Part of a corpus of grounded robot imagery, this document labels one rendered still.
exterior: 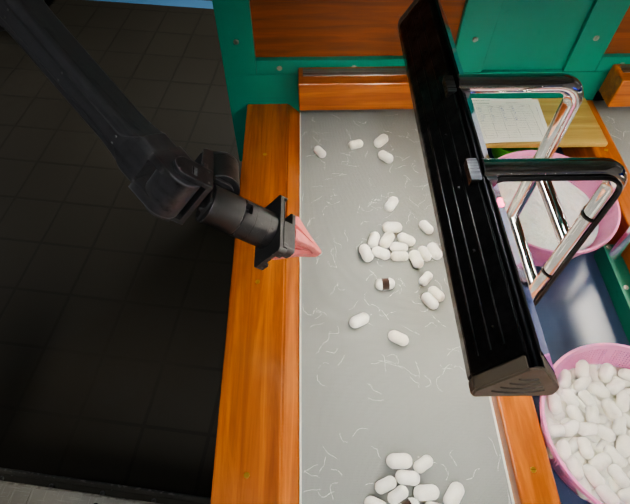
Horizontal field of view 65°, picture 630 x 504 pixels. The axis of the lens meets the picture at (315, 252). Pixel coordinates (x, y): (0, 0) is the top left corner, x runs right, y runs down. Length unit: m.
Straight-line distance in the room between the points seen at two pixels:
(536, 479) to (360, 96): 0.77
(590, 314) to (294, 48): 0.79
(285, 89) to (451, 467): 0.83
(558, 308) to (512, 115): 0.44
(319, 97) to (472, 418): 0.70
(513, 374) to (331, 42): 0.82
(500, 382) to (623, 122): 0.98
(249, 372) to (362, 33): 0.71
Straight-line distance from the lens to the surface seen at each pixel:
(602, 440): 0.91
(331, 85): 1.09
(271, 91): 1.17
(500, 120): 1.19
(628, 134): 1.35
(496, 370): 0.48
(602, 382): 0.95
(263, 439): 0.77
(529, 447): 0.82
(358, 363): 0.83
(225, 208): 0.68
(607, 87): 1.32
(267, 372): 0.80
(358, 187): 1.04
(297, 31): 1.11
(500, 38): 1.18
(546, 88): 0.72
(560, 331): 1.03
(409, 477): 0.77
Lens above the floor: 1.51
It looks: 55 degrees down
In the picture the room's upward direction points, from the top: straight up
